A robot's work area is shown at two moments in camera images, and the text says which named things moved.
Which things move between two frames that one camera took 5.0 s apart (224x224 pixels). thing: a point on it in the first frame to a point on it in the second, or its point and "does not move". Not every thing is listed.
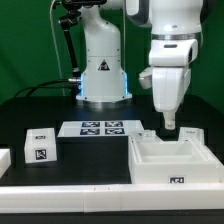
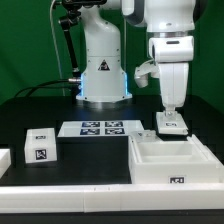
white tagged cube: x=40 y=145 does not move
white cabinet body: x=172 y=162 does not move
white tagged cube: x=191 y=134 to x=172 y=125
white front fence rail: x=112 y=198 does not move
